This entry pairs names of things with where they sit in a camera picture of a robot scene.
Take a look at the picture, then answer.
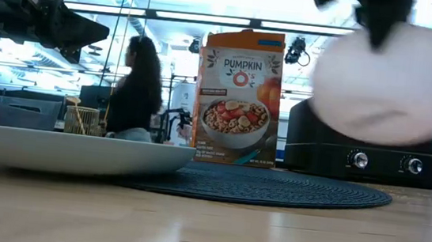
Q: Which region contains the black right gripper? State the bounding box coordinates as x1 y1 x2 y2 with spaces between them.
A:
305 0 415 54

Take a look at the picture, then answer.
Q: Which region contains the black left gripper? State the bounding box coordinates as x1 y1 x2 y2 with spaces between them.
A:
0 0 113 67

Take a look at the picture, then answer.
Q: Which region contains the pink bowl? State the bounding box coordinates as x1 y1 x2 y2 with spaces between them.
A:
304 13 432 151

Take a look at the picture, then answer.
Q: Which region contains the orange pumpkin cereal box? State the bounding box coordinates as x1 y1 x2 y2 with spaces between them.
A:
188 24 289 170

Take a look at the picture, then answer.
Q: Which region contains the ceiling light panel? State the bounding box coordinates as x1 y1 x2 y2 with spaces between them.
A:
64 1 147 17
260 20 355 36
154 9 252 27

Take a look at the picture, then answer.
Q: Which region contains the black background monitor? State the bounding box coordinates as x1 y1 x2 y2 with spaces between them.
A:
78 82 113 112

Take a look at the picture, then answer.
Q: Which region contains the person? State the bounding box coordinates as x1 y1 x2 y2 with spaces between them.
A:
103 32 169 144

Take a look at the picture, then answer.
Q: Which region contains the dark grey translucent container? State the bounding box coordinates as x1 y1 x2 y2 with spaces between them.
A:
0 92 64 133

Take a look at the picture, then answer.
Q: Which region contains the pale grey plate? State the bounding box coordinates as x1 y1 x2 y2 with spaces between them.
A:
0 125 198 187

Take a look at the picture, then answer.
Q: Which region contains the silver toaster knob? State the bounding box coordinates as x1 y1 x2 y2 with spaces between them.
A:
348 148 371 172
400 154 426 176

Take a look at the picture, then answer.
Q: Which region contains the black four-slot toaster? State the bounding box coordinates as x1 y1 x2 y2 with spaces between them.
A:
282 96 432 189

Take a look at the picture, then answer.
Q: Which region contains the dark round woven placemat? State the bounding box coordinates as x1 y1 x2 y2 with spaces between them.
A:
89 150 396 219

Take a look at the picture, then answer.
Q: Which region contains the black hanging cable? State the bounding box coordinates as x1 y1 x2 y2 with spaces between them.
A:
98 0 131 89

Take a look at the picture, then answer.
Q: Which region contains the black hanging camera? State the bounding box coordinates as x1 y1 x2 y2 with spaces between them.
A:
283 35 313 67
188 36 203 55

